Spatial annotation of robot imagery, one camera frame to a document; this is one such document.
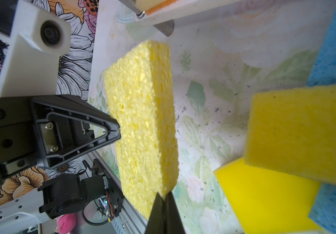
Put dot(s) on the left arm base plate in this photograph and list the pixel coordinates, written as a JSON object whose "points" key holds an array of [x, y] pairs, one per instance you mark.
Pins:
{"points": [[110, 203]]}

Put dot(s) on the white two-tier shelf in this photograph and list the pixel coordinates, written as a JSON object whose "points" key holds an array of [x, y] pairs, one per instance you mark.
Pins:
{"points": [[163, 18]]}

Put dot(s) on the yellow sponge green underside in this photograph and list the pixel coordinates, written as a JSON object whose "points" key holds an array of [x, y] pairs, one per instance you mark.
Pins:
{"points": [[294, 131]]}

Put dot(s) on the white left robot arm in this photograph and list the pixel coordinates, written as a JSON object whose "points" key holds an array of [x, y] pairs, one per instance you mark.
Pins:
{"points": [[64, 194]]}

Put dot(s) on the light blue sponge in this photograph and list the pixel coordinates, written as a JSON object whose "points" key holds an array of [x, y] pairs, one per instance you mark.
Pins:
{"points": [[323, 211]]}

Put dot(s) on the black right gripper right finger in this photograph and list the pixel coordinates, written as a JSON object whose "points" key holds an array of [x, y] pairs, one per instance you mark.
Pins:
{"points": [[173, 222]]}

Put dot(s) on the bright yellow sponge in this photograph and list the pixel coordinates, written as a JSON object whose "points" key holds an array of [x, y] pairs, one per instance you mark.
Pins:
{"points": [[268, 202]]}

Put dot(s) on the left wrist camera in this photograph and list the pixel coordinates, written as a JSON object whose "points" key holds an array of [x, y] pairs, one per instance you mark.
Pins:
{"points": [[37, 40]]}

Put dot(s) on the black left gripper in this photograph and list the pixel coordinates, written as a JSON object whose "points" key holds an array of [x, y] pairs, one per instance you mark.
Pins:
{"points": [[66, 127]]}

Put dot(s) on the pale yellow porous sponge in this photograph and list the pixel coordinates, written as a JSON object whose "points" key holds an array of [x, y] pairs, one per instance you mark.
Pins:
{"points": [[139, 91]]}

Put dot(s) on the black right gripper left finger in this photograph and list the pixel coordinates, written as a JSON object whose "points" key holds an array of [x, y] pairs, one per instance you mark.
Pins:
{"points": [[156, 222]]}

